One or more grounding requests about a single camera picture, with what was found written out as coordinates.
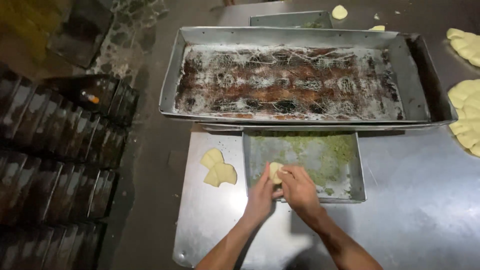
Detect round dough ball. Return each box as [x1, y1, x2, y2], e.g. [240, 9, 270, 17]
[331, 4, 349, 20]

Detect person's left hand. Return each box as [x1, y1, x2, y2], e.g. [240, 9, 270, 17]
[242, 162, 284, 228]

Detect large burnt metal baking tray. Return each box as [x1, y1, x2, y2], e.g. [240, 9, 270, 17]
[159, 26, 432, 124]

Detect person's right hand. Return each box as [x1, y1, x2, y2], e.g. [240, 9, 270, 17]
[278, 165, 325, 221]

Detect small metal tray green crumbs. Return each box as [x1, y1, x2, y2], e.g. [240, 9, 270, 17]
[242, 131, 367, 204]

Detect row of dark baking tins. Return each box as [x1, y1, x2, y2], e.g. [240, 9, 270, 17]
[0, 149, 119, 226]
[0, 62, 140, 170]
[0, 221, 107, 270]

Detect metal baking tray underneath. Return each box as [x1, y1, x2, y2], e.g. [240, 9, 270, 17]
[199, 33, 458, 132]

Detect flat pale dough disc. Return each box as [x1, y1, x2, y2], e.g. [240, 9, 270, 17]
[200, 148, 225, 170]
[214, 162, 238, 186]
[203, 169, 222, 188]

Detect dark square baking tin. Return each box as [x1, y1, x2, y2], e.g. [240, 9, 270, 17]
[47, 0, 115, 69]

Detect green crumb filling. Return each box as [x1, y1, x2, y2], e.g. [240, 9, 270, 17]
[252, 134, 357, 196]

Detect dough piece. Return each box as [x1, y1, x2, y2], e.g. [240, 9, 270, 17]
[269, 162, 286, 185]

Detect pile of flat dough pieces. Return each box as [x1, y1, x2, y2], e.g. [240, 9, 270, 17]
[446, 28, 480, 68]
[447, 78, 480, 158]

